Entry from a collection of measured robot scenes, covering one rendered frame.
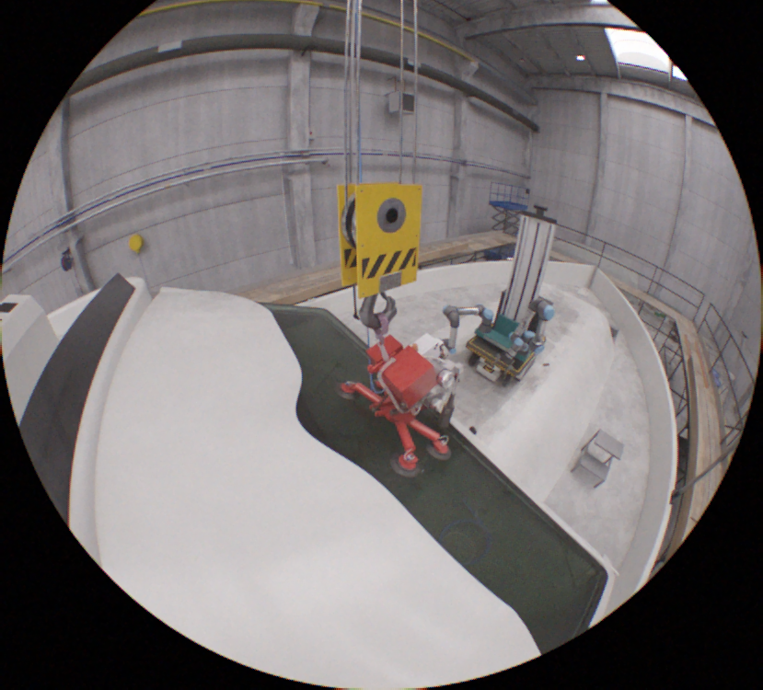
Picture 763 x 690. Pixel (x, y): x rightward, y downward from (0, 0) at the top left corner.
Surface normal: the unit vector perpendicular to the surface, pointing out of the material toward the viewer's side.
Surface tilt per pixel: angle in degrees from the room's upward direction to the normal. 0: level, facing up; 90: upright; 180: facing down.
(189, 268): 90
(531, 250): 90
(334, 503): 21
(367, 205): 90
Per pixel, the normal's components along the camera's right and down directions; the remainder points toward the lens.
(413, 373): -0.27, -0.71
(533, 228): -0.78, 0.32
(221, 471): 0.32, -0.88
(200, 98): 0.58, 0.43
